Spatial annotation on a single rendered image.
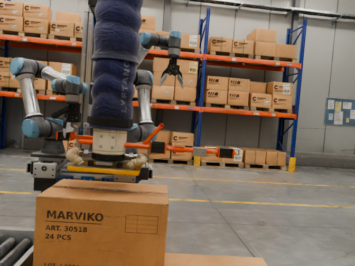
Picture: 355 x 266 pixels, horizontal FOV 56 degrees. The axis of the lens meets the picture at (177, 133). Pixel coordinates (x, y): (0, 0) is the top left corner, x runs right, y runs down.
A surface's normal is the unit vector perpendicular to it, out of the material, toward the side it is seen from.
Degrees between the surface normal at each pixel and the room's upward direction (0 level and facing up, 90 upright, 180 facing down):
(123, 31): 80
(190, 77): 87
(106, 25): 73
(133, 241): 90
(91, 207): 90
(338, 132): 90
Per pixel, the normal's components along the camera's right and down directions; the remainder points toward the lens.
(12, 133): 0.11, 0.07
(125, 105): 0.81, -0.17
